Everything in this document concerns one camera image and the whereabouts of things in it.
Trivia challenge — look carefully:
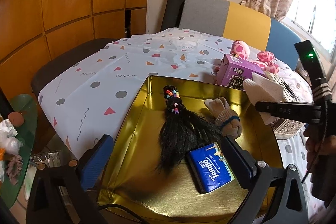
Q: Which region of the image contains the blue tempo tissue pack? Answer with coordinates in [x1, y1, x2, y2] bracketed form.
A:
[187, 142, 235, 194]

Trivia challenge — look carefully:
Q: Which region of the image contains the white towel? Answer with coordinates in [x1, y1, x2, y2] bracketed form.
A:
[243, 72, 285, 126]

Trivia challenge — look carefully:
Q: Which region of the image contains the white knit glove bundle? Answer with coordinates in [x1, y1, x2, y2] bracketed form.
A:
[204, 97, 243, 139]

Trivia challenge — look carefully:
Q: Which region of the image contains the black hair wig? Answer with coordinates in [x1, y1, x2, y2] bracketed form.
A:
[157, 85, 222, 173]

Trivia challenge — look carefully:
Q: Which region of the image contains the person's right hand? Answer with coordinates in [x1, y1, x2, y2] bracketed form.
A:
[303, 125, 336, 173]

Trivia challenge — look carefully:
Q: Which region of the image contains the ornate gold tissue box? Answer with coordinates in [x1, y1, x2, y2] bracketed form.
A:
[264, 70, 306, 140]

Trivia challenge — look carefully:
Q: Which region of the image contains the gold metal tin box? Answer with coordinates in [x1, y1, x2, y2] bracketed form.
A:
[98, 76, 283, 223]

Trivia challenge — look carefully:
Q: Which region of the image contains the pink spotted plush toy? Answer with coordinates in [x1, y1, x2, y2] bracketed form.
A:
[216, 40, 280, 76]

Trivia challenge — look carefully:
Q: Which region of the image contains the purple cardboard box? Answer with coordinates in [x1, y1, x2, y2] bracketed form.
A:
[217, 54, 265, 90]

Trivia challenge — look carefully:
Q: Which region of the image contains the green side table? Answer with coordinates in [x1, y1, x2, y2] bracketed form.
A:
[0, 93, 38, 209]

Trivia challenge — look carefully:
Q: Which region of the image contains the grey yellow blue sofa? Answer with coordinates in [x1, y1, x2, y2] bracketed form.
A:
[179, 0, 301, 70]

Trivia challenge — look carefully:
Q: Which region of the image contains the black rolled mat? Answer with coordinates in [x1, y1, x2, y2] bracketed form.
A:
[161, 0, 185, 31]

